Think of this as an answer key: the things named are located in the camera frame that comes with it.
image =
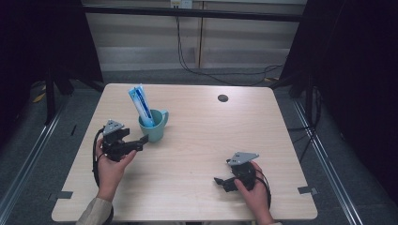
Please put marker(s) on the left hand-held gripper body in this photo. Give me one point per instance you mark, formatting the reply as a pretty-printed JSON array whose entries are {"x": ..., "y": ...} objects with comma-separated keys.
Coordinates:
[{"x": 114, "y": 140}]

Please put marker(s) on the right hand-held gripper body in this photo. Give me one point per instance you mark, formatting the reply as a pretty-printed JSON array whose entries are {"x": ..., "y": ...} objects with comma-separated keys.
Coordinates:
[{"x": 244, "y": 170}]

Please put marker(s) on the teal cup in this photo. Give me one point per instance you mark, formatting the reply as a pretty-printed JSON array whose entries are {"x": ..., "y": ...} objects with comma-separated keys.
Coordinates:
[{"x": 156, "y": 129}]

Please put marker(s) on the white blue toothpaste tube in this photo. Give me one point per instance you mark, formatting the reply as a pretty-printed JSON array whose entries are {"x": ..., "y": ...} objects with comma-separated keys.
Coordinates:
[{"x": 142, "y": 104}]

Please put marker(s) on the person's right hand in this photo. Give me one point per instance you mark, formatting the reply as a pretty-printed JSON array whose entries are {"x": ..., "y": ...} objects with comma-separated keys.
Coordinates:
[{"x": 255, "y": 197}]

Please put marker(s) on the person's left hand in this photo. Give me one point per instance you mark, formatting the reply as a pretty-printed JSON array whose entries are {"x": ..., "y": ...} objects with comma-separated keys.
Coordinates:
[{"x": 111, "y": 172}]

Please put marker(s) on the small black floor tape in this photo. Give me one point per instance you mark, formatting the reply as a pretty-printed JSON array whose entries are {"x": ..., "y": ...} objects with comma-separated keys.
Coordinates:
[{"x": 73, "y": 130}]

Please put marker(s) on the grey tape strip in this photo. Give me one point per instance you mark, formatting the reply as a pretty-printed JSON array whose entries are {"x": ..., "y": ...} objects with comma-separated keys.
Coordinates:
[
  {"x": 307, "y": 190},
  {"x": 61, "y": 195}
]

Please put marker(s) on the dark round table grommet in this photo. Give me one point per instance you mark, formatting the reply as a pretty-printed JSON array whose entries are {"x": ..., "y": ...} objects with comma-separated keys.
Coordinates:
[{"x": 222, "y": 98}]

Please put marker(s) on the black metal stand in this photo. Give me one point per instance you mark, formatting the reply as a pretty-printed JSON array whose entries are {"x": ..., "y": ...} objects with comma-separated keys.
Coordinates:
[
  {"x": 309, "y": 100},
  {"x": 50, "y": 100}
]

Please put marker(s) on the yellow floor scrap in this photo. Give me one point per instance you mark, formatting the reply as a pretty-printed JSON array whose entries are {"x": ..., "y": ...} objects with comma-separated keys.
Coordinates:
[{"x": 39, "y": 97}]

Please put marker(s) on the black curtain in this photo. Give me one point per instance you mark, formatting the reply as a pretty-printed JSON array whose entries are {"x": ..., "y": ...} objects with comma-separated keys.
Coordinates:
[
  {"x": 353, "y": 78},
  {"x": 37, "y": 37}
]

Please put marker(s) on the black horizontal bar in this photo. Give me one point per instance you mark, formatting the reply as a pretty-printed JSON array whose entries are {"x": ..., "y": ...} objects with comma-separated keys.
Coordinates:
[{"x": 187, "y": 13}]

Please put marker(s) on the metal floor rail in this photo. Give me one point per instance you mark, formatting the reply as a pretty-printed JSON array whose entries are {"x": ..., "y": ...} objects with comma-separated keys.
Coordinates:
[
  {"x": 325, "y": 162},
  {"x": 28, "y": 156}
]

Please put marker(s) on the white wall socket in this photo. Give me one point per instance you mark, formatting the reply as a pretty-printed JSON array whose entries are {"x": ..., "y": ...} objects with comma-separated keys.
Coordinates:
[{"x": 181, "y": 3}]

